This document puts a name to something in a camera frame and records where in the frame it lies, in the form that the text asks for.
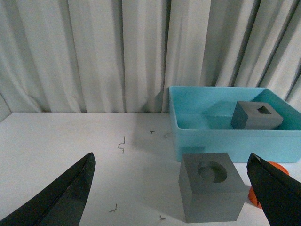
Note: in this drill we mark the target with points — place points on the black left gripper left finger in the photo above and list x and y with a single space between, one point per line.
62 202

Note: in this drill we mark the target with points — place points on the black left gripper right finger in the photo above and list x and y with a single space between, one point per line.
278 193

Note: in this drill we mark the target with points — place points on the orange round part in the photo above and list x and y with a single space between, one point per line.
252 197

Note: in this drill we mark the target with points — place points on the gray block with round hole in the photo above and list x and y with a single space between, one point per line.
211 188

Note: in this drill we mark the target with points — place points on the gray block with square hole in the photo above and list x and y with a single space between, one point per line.
255 115

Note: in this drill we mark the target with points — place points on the light blue plastic box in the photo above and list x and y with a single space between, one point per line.
201 123

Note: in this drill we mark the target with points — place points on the white pleated curtain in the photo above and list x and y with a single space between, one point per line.
121 56

